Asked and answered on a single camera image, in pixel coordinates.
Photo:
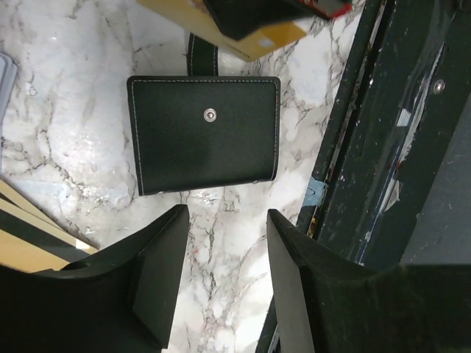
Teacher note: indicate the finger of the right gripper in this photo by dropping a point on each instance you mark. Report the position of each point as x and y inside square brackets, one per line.
[237, 19]

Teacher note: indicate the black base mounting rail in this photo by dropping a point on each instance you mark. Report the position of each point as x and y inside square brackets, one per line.
[391, 183]

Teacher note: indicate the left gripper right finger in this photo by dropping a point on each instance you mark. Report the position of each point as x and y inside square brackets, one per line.
[325, 303]

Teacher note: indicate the black leather card holder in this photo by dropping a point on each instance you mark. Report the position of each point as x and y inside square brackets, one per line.
[203, 130]

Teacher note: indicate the silver grey credit card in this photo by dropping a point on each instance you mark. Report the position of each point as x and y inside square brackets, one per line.
[8, 74]

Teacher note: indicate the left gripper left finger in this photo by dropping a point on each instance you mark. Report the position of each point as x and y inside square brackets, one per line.
[121, 299]

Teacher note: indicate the gold credit card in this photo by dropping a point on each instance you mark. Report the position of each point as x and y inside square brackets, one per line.
[31, 241]
[194, 17]

